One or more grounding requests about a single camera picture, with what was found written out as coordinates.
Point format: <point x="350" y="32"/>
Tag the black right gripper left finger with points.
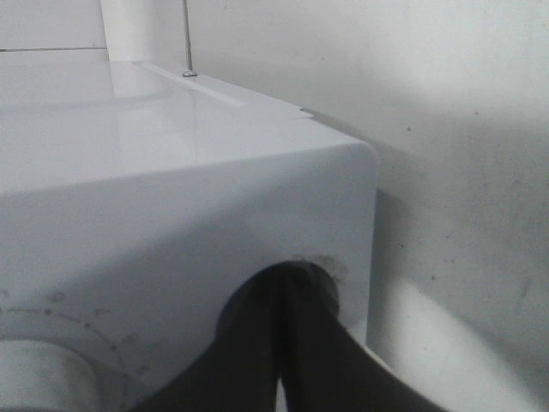
<point x="239" y="370"/>

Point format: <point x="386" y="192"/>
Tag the white microwave oven body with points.
<point x="134" y="202"/>

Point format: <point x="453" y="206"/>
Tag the white round door release button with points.
<point x="324" y="283"/>

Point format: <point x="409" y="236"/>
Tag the white microwave knob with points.
<point x="41" y="376"/>

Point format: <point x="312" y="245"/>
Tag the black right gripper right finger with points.
<point x="323" y="368"/>

